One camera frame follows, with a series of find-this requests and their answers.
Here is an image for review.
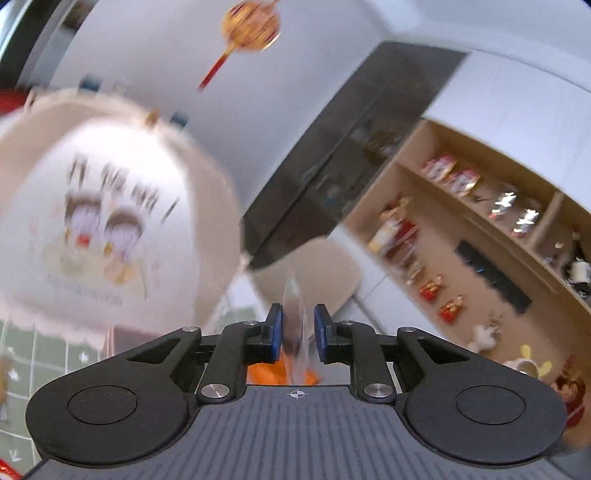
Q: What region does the clear snack packet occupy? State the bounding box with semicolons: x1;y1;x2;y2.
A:
281;275;310;385

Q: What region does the orange plastic bag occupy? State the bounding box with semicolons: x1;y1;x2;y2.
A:
247;355;296;386

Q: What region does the beige dining chair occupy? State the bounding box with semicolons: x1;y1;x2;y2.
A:
250;237;362;319

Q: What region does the red figurine left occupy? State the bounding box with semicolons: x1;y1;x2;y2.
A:
419;274;446;303

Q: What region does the red figurine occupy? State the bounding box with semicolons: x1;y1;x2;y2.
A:
419;274;446;303
439;294;465;324

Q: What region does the red figurine right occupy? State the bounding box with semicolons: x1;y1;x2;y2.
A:
439;294;465;324

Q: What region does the pink food cover tent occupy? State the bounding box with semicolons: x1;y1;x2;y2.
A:
1;90;242;344

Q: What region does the dark glass cabinet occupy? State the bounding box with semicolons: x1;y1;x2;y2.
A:
243;41;465;269

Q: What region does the green grid tablecloth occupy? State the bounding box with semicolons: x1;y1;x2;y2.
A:
1;319;106;476

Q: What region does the red gold hanging ornament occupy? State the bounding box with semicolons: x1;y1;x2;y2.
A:
198;1;281;91

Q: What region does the wooden wall shelf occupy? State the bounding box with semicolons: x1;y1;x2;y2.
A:
344;120;590;446

